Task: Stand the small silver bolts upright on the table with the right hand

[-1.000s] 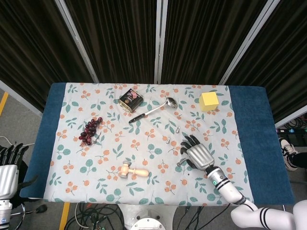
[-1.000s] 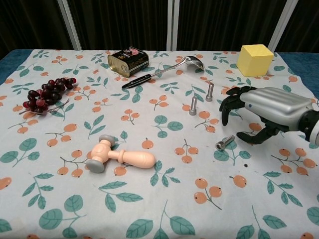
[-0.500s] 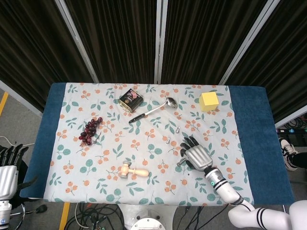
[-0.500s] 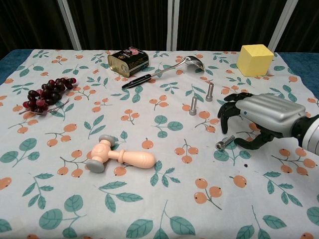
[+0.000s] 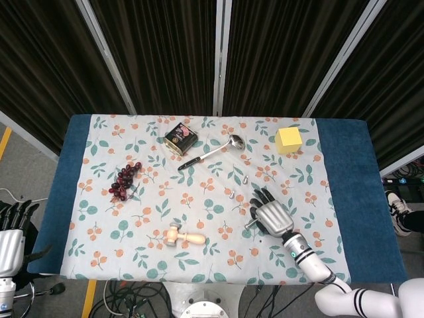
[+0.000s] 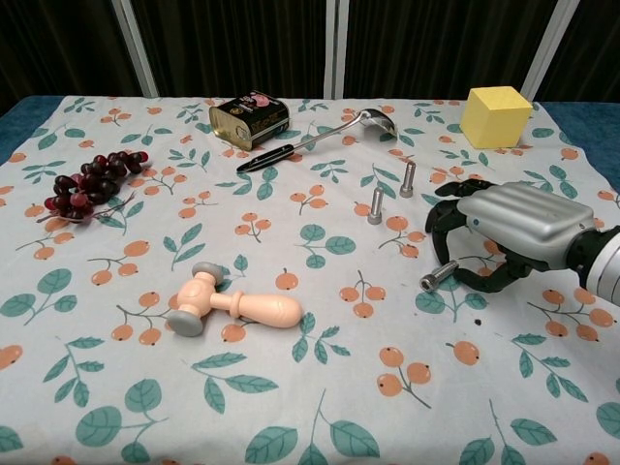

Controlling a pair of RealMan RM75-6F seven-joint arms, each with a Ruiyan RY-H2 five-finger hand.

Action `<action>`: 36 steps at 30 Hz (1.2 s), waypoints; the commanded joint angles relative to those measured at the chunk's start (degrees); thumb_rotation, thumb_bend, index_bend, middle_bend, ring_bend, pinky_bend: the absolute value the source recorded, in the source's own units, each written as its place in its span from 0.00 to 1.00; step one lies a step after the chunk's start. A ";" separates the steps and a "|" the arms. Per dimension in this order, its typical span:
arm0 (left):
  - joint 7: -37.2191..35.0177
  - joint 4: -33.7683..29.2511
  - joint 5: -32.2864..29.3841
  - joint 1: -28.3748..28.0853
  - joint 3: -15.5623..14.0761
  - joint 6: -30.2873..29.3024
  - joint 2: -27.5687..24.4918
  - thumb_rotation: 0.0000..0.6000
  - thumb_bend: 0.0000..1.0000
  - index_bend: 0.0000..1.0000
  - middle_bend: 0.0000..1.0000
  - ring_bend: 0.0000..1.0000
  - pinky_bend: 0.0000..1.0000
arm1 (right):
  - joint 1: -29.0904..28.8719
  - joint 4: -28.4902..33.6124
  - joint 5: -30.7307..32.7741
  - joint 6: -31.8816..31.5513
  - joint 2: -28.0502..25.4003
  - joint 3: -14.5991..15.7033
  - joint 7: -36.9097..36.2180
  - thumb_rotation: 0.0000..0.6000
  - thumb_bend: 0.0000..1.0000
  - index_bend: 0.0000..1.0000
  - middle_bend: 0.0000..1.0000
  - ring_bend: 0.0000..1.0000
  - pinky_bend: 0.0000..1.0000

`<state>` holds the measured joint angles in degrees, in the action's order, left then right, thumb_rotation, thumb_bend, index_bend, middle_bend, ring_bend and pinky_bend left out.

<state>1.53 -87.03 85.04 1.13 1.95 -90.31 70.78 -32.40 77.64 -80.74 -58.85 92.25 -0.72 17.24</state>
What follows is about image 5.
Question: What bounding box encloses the black floor cable bundle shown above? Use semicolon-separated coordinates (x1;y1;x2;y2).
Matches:
89;280;173;318

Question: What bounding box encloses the grey metal screen base rail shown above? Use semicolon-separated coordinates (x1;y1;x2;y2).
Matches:
379;144;424;177
0;110;60;163

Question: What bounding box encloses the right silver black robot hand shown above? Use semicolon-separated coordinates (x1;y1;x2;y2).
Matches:
249;187;295;237

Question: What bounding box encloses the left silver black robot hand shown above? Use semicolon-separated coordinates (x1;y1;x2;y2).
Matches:
0;198;40;276

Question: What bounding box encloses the dark red grape bunch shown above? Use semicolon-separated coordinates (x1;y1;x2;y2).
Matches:
108;161;143;203

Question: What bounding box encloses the floral white tablecloth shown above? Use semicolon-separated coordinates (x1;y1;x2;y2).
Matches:
59;114;352;286

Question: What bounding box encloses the black gold tin can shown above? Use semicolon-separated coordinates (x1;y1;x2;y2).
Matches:
163;122;199;156

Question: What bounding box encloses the black trouser leg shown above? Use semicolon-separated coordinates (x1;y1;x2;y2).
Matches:
399;210;424;235

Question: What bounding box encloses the white black sneaker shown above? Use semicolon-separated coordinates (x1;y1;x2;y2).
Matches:
384;190;413;237

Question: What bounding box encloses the black pleated screen panel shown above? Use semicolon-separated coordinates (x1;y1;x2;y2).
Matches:
221;0;369;117
0;0;131;156
88;0;220;115
316;0;424;170

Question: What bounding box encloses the grey metal screen post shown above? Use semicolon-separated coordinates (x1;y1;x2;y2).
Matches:
302;0;388;117
211;0;233;117
74;0;137;115

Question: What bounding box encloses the beige toy hammer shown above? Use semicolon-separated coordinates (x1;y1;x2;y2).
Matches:
164;223;207;248

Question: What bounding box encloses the thin white cable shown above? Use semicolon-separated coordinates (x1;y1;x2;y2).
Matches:
0;187;49;202

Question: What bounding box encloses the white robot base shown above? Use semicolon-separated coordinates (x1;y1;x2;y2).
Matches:
164;280;246;318

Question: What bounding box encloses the black power strip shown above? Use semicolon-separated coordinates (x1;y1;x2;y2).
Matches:
382;177;424;187

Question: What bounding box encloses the blue table cover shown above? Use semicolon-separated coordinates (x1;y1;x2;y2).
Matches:
26;114;408;286

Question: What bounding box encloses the steel ladle black handle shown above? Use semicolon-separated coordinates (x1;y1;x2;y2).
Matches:
178;134;246;172

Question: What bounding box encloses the yellow cube block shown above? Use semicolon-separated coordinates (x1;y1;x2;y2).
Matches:
275;127;304;155

